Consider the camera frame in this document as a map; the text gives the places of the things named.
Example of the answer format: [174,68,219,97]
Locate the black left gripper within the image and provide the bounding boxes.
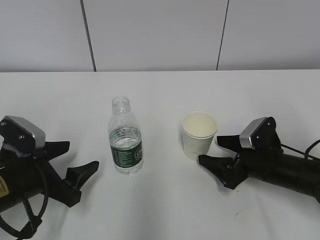
[34,141,100,208]

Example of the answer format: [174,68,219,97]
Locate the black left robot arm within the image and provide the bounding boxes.
[0,141,99,212]

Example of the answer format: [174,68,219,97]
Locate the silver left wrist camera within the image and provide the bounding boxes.
[0,115,46,154]

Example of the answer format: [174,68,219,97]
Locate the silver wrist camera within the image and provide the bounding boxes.
[239,116,282,151]
[0,115,46,154]

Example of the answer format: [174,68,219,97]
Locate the clear green-label water bottle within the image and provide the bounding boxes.
[108,96,144,175]

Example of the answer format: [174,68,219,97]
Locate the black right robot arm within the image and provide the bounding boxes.
[198,135,320,200]

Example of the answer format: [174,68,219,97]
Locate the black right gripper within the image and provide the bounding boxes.
[198,135,248,190]

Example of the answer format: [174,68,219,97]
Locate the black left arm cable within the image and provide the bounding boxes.
[0,159,50,238]

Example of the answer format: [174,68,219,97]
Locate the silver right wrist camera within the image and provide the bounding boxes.
[239,116,282,151]

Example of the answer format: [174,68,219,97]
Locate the white paper cup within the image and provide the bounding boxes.
[181,111,218,161]

